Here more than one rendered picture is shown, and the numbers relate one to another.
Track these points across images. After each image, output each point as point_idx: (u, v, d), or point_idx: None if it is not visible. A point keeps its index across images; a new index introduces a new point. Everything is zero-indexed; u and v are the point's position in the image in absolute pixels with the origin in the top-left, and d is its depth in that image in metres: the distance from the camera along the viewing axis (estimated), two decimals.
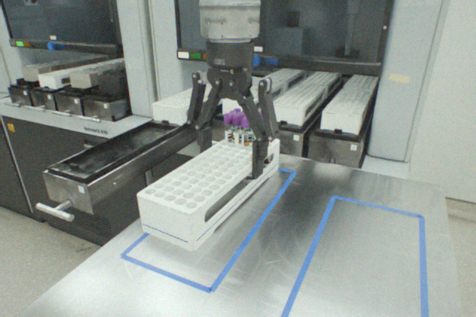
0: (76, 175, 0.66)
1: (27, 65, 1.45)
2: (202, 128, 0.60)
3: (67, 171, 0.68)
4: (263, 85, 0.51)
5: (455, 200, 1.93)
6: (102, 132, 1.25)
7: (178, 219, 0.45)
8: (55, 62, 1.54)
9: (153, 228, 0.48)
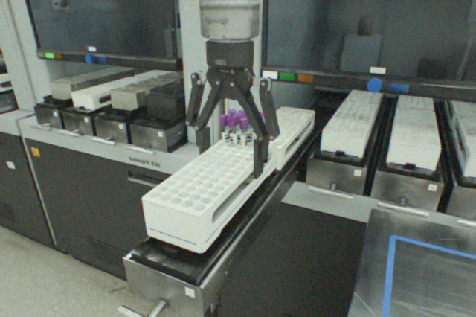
0: (182, 271, 0.45)
1: (56, 80, 1.23)
2: (201, 129, 0.60)
3: (164, 263, 0.46)
4: (264, 85, 0.51)
5: None
6: (152, 164, 1.03)
7: (186, 221, 0.44)
8: (86, 75, 1.32)
9: (159, 232, 0.48)
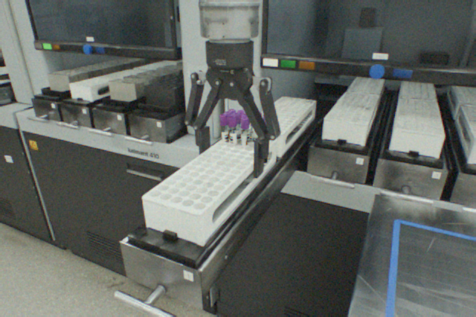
0: (181, 254, 0.43)
1: (54, 72, 1.22)
2: (201, 128, 0.60)
3: (162, 245, 0.45)
4: (264, 84, 0.51)
5: None
6: (151, 155, 1.02)
7: (186, 220, 0.44)
8: (85, 67, 1.31)
9: (159, 231, 0.48)
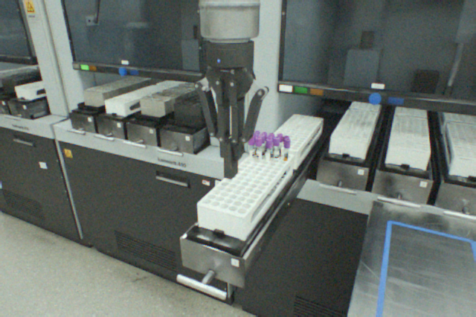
0: (229, 246, 0.59)
1: (88, 88, 1.37)
2: (235, 140, 0.58)
3: (214, 240, 0.60)
4: (203, 85, 0.57)
5: None
6: (179, 164, 1.17)
7: (233, 221, 0.60)
8: (114, 83, 1.46)
9: (210, 230, 0.63)
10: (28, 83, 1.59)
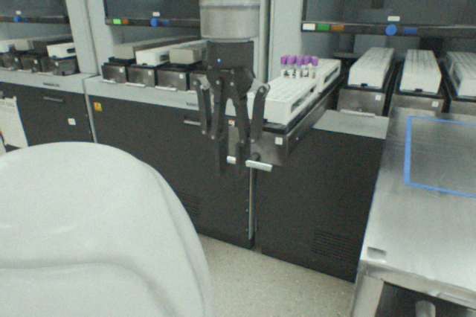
0: (274, 127, 0.68)
1: (118, 45, 1.47)
2: (243, 141, 0.58)
3: None
4: (201, 82, 0.57)
5: None
6: None
7: (276, 107, 0.69)
8: (140, 42, 1.56)
9: None
10: (57, 45, 1.68)
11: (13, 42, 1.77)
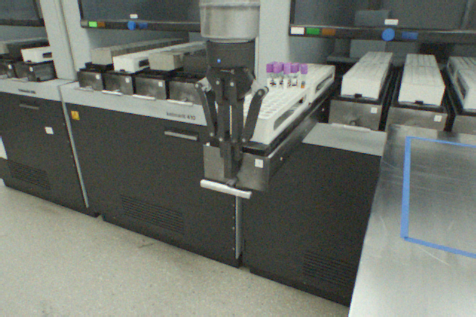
0: (253, 147, 0.60)
1: (96, 48, 1.37)
2: (235, 140, 0.58)
3: None
4: (203, 85, 0.57)
5: None
6: (188, 117, 1.17)
7: (256, 124, 0.61)
8: (121, 45, 1.45)
9: None
10: (34, 48, 1.58)
11: None
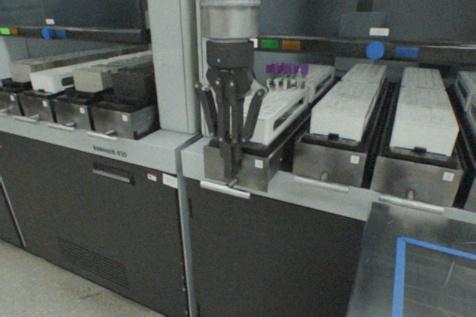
0: (253, 148, 0.60)
1: (16, 61, 1.09)
2: (235, 140, 0.58)
3: None
4: (203, 85, 0.57)
5: None
6: (118, 154, 0.89)
7: (256, 125, 0.61)
8: (53, 56, 1.18)
9: None
10: None
11: None
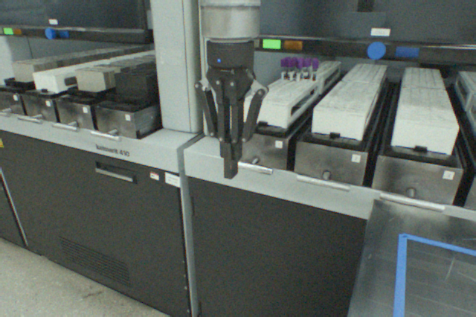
0: (274, 131, 0.68)
1: (19, 61, 1.10)
2: (235, 140, 0.58)
3: (259, 128, 0.70)
4: (203, 85, 0.57)
5: None
6: (121, 153, 0.90)
7: (276, 110, 0.69)
8: (56, 56, 1.19)
9: None
10: None
11: None
